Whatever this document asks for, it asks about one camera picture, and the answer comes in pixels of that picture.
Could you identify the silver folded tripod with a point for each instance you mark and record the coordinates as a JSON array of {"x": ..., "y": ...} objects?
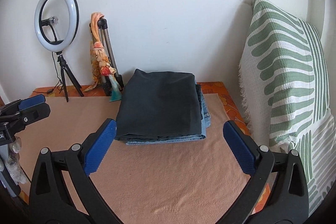
[{"x": 104, "y": 35}]

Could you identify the white ring light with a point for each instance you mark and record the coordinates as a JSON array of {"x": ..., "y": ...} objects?
[{"x": 56, "y": 46}]

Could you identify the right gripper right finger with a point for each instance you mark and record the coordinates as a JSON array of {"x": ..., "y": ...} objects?
[{"x": 288, "y": 201}]

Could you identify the folded light blue jeans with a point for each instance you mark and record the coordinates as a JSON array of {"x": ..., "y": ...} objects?
[{"x": 205, "y": 123}]

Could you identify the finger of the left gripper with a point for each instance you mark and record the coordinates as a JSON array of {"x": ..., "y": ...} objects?
[
  {"x": 35, "y": 113},
  {"x": 32, "y": 101}
]

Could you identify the orange floral bedsheet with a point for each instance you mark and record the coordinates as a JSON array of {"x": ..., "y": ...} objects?
[{"x": 225, "y": 103}]

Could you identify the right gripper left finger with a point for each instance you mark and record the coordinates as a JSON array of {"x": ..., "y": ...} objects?
[{"x": 61, "y": 189}]

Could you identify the black pants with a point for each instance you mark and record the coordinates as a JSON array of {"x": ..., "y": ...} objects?
[{"x": 158, "y": 104}]

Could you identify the green white patterned cushion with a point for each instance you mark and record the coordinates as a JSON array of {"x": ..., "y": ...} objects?
[{"x": 285, "y": 89}]

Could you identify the left gloved hand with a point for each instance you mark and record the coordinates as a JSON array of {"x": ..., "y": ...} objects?
[{"x": 10, "y": 160}]

